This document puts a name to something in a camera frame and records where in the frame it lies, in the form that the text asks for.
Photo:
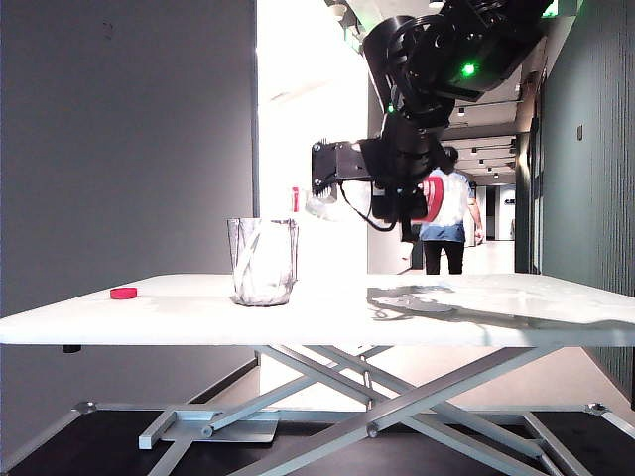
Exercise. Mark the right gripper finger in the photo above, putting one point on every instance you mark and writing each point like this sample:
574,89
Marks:
410,230

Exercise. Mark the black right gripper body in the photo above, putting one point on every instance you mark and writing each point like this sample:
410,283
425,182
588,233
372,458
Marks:
402,168

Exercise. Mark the clear water bottle red label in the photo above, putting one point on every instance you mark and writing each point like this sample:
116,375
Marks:
320,208

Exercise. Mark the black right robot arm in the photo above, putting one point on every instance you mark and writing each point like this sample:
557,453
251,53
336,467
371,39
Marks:
476,44

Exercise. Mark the clear faceted glass mug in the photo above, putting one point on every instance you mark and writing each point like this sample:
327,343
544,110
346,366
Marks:
263,268

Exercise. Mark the red plastic bottle cap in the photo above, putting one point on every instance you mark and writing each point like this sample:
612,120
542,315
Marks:
124,293

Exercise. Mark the person in white blue shirt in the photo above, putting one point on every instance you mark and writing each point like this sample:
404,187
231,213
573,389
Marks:
446,258

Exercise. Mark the green illuminated exit sign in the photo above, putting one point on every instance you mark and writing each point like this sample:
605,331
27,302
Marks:
547,11
351,37

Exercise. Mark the white ceiling spot lamp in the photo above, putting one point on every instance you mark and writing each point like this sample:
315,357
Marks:
337,10
435,3

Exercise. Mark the black knob under table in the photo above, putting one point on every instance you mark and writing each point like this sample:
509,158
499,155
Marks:
71,349

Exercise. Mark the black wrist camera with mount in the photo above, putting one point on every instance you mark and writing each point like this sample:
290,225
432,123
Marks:
342,163

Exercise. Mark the dark wall sign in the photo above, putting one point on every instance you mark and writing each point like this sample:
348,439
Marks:
510,201

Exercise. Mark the white scissor table frame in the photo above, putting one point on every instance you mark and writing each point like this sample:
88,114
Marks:
421,400

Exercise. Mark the small grey wall plate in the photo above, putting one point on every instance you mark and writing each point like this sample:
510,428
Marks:
580,132

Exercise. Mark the black platform with aluminium frame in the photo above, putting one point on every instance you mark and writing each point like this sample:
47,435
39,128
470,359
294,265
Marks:
99,446

